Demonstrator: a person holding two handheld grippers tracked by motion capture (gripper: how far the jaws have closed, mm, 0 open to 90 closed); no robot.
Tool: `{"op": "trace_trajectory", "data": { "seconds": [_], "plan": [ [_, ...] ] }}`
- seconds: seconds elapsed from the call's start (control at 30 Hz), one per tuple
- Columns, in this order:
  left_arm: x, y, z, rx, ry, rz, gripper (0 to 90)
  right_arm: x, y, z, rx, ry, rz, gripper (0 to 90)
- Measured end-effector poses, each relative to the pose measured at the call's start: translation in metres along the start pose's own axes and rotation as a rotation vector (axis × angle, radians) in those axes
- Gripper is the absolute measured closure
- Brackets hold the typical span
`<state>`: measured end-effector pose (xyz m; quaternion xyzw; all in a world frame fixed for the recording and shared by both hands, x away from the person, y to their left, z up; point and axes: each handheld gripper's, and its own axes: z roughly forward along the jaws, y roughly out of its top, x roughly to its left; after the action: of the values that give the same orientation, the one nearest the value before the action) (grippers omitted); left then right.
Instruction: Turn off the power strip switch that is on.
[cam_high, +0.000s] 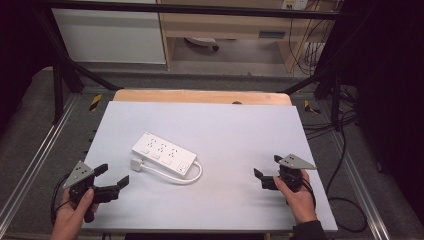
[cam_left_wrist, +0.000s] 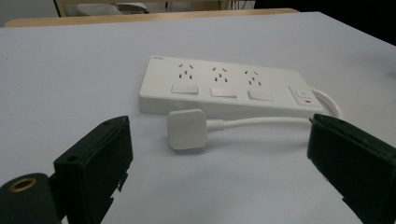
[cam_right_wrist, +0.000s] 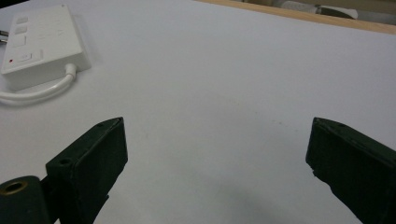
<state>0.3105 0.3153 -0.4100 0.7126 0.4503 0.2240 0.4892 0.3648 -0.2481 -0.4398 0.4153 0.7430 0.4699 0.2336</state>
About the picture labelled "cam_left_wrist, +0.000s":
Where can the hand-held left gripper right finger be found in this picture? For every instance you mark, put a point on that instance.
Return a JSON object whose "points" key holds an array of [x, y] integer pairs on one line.
{"points": [[355, 161]]}

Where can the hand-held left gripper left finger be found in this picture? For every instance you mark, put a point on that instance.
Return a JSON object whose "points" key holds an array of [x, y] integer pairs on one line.
{"points": [[93, 165]]}

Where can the white plug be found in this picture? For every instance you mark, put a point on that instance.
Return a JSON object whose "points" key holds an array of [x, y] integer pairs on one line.
{"points": [[186, 129]]}

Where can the white power strip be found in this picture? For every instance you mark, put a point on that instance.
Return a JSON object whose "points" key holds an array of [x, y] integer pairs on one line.
{"points": [[218, 84]]}

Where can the grey padded chair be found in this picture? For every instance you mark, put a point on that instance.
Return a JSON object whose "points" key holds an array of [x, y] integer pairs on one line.
{"points": [[102, 8]]}

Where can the light wooden table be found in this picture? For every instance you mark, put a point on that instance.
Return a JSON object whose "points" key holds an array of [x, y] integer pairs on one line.
{"points": [[149, 17]]}

